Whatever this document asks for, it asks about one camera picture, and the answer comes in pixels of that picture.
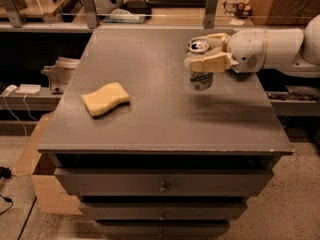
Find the black keyboard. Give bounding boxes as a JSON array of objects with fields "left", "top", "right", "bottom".
[{"left": 148, "top": 0, "right": 207, "bottom": 8}]

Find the yellow sponge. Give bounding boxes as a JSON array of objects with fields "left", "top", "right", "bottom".
[{"left": 81, "top": 82, "right": 130, "bottom": 117}]

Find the top drawer knob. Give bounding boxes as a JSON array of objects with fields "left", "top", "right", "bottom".
[{"left": 159, "top": 182, "right": 169, "bottom": 193}]

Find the black floor cable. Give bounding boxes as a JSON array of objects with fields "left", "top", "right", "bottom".
[{"left": 0, "top": 166, "right": 14, "bottom": 216}]

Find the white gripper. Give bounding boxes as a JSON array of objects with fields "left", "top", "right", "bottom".
[{"left": 184, "top": 29, "right": 268, "bottom": 73}]

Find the white power strip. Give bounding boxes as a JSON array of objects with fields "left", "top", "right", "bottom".
[{"left": 16, "top": 84, "right": 41, "bottom": 94}]

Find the grey drawer cabinet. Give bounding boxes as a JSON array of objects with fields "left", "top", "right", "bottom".
[{"left": 39, "top": 28, "right": 292, "bottom": 237}]

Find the clear plastic bottle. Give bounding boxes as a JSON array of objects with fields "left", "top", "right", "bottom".
[{"left": 224, "top": 0, "right": 238, "bottom": 16}]

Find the black bag on desk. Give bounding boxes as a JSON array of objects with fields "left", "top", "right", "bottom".
[{"left": 122, "top": 0, "right": 152, "bottom": 19}]

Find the silver green 7up can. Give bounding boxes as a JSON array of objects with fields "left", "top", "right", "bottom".
[{"left": 184, "top": 38, "right": 213, "bottom": 91}]

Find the white cable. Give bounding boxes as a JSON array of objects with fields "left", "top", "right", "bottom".
[{"left": 1, "top": 84, "right": 38, "bottom": 137}]

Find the cardboard box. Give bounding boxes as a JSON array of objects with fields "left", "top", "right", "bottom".
[{"left": 13, "top": 113, "right": 81, "bottom": 215}]

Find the white plastic part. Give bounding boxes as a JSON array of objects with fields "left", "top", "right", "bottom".
[{"left": 41, "top": 57, "right": 79, "bottom": 93}]

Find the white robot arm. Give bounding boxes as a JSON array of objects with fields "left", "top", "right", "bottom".
[{"left": 184, "top": 16, "right": 320, "bottom": 78}]

